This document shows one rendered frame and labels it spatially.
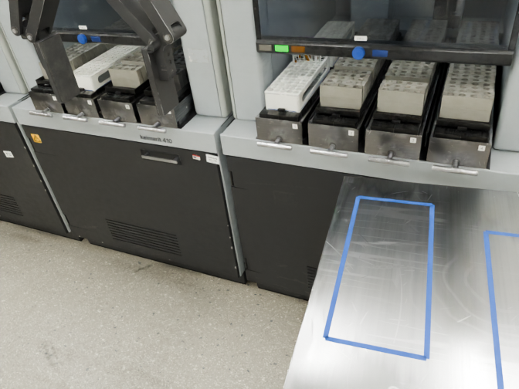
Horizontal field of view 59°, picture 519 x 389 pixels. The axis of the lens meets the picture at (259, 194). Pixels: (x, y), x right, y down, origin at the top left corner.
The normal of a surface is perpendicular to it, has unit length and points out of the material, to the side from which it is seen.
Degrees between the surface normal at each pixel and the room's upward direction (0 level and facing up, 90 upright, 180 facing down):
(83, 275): 0
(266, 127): 90
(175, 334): 0
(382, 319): 0
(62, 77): 90
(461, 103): 90
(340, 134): 90
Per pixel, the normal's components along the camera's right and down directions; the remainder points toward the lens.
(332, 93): -0.38, 0.59
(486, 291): -0.10, -0.79
